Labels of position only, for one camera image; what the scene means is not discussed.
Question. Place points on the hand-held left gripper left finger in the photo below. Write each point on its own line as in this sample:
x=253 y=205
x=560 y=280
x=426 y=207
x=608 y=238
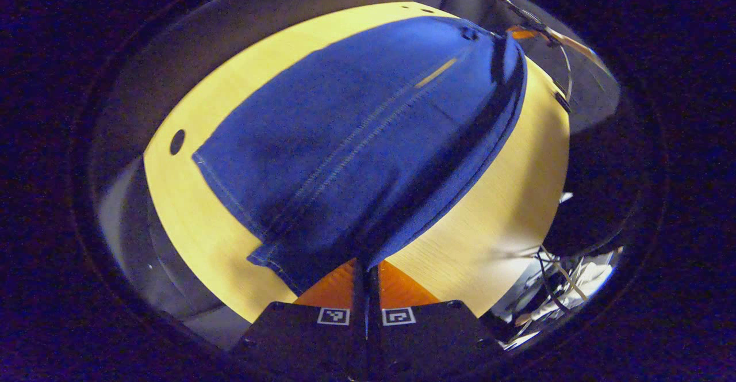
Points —
x=322 y=336

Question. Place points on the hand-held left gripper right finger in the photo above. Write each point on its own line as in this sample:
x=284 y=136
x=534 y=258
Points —
x=425 y=336

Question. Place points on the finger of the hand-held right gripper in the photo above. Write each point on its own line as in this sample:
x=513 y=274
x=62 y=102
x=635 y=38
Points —
x=520 y=33

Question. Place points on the blue denim jeans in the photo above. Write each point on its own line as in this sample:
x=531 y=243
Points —
x=345 y=140

